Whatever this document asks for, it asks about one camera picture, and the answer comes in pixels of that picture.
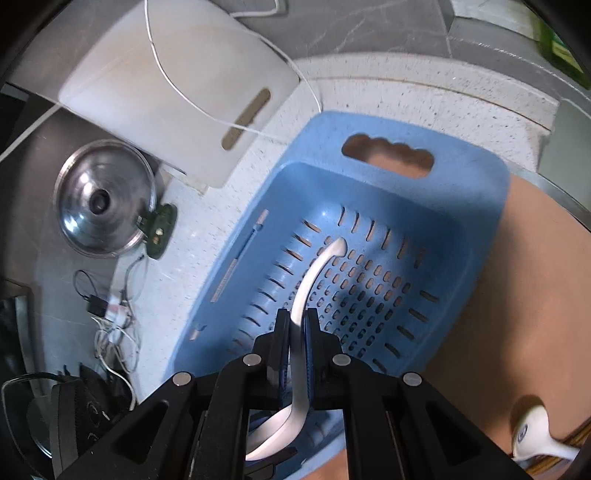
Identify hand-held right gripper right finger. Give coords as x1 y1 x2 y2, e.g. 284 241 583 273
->
302 308 532 480

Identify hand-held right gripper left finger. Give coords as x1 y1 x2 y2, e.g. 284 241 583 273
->
55 309 291 480

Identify white ceramic spoon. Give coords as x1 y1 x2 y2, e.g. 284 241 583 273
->
245 237 348 462
510 405 580 463

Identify blue plastic basket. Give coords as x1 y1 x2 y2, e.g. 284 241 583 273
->
174 111 511 480

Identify black device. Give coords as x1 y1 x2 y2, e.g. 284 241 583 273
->
0 364 139 480

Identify brown mat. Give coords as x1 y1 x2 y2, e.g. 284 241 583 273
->
318 173 591 480

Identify steel pot lid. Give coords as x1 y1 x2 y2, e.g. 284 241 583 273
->
54 141 158 258

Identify dark cooktop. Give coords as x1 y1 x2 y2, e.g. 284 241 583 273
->
0 83 171 379

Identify white cutting board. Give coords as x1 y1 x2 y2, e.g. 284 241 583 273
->
7 0 301 189

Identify green bottle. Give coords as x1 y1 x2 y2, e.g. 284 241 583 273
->
536 18 591 90

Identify tangled white cables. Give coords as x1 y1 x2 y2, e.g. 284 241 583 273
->
92 256 148 411

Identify dark green pot handle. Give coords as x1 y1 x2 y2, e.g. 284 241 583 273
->
141 203 178 259

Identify black charger with cable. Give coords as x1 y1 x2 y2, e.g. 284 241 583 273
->
74 270 112 319

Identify thin white cable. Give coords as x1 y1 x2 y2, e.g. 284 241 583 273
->
0 0 324 162

